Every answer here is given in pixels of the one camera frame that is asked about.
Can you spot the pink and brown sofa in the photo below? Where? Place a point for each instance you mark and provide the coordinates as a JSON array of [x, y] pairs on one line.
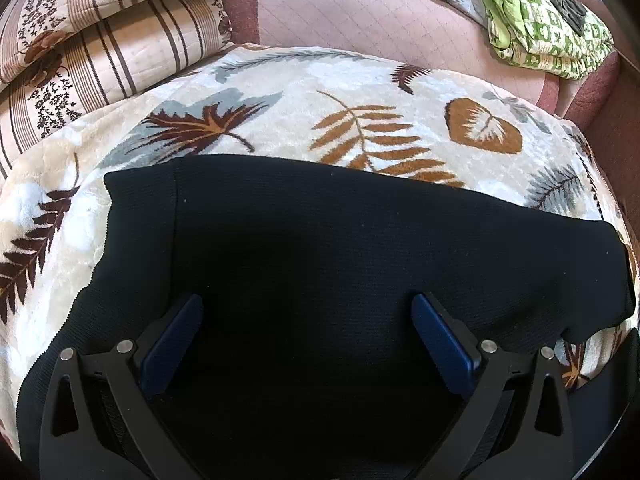
[[360, 20]]

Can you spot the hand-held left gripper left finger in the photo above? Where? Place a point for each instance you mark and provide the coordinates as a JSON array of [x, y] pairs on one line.
[[170, 345]]

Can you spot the striped floral beige quilt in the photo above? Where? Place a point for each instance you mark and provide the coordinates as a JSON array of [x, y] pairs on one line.
[[100, 35]]

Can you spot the black pants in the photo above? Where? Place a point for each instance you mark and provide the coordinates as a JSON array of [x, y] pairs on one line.
[[320, 240]]

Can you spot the leaf print fleece blanket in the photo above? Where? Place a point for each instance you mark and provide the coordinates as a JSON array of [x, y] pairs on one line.
[[300, 105]]

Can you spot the green patterned cloth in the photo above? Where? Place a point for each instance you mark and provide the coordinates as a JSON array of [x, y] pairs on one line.
[[530, 25]]

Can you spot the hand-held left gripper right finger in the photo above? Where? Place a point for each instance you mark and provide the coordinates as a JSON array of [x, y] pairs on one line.
[[442, 345]]

